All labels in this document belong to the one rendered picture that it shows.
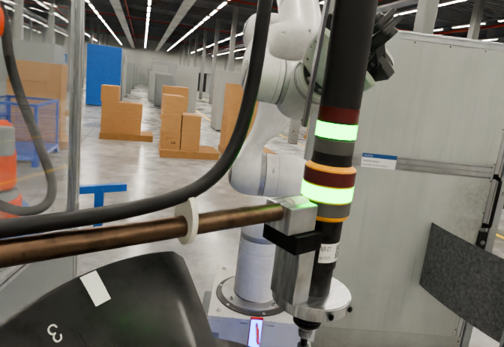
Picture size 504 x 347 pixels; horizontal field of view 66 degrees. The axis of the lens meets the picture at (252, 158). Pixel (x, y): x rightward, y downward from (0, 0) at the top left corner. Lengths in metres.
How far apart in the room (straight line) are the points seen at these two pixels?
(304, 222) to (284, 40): 0.49
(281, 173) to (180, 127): 6.96
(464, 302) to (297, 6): 1.92
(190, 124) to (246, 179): 6.96
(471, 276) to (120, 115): 8.38
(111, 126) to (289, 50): 9.00
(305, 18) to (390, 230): 1.83
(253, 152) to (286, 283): 0.70
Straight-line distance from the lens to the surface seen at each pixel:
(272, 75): 0.63
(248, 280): 1.12
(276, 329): 1.12
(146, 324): 0.42
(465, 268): 2.37
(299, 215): 0.30
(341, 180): 0.32
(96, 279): 0.42
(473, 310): 2.39
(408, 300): 2.70
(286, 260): 0.33
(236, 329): 1.12
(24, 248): 0.22
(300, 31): 0.76
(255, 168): 1.01
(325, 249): 0.34
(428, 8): 7.31
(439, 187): 2.49
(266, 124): 1.02
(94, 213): 0.23
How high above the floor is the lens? 1.63
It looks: 11 degrees down
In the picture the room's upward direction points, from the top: 6 degrees clockwise
